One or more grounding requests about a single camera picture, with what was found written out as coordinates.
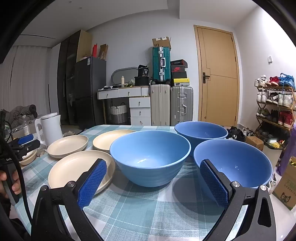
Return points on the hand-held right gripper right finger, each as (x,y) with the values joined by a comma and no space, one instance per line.
(214,185)

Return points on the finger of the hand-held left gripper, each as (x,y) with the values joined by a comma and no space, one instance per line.
(24,139)
(27,146)

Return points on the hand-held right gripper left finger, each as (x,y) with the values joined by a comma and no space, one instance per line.
(92,185)

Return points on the beige plate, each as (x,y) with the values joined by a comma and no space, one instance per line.
(69,169)
(106,141)
(67,146)

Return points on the blue bowl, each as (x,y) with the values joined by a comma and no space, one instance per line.
(150,166)
(201,132)
(235,162)

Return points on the person's left hand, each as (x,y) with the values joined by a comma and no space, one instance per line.
(16,185)

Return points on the small beige dish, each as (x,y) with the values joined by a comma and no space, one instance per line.
(29,159)

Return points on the dark olive jacket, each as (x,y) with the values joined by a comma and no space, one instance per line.
(20,112)

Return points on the white electric kettle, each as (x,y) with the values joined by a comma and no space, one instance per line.
(52,129)

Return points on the teal checked tablecloth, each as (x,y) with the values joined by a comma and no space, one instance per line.
(138,208)

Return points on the pile of loose shoes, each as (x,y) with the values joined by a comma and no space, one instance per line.
(238,134)

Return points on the brown cardboard box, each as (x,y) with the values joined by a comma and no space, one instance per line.
(254,143)

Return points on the white curtain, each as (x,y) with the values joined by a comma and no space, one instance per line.
(30,81)

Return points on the white sneaker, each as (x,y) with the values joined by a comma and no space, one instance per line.
(273,184)

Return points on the tall dark cabinet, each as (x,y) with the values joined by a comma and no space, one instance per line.
(68,81)

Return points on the yellow green bag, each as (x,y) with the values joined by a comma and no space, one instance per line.
(274,143)

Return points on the printed cardboard box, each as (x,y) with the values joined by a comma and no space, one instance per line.
(288,185)

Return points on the woven basket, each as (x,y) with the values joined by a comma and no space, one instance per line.
(118,114)

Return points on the wooden shoe rack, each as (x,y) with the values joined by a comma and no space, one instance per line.
(260,120)

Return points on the purple bag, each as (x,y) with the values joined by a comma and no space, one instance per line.
(286,150)

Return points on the dark grey fridge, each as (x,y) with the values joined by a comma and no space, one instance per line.
(90,92)

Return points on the silver suitcase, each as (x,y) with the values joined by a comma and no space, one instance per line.
(181,104)

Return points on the white drawer unit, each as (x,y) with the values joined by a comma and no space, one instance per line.
(140,111)

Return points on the white desk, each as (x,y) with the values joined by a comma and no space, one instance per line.
(120,92)

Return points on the beige suitcase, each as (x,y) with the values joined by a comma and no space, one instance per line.
(160,104)

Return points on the white bottle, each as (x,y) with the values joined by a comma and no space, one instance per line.
(122,82)

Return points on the yellow shoe box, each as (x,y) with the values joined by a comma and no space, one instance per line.
(181,81)

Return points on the oval mirror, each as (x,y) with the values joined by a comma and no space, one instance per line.
(114,77)

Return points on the rows of sneakers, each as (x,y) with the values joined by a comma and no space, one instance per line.
(282,99)

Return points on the black storage box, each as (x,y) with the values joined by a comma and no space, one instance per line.
(141,81)

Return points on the black shoe box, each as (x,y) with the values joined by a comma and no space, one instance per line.
(178,62)
(179,75)

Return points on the flat brown carton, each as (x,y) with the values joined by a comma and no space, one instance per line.
(104,52)

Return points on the black bag white label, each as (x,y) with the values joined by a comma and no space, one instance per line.
(143,71)

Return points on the wooden door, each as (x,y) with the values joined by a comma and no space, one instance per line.
(219,58)

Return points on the teal suitcase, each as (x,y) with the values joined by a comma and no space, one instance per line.
(158,64)

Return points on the open cardboard box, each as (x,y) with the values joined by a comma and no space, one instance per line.
(160,43)

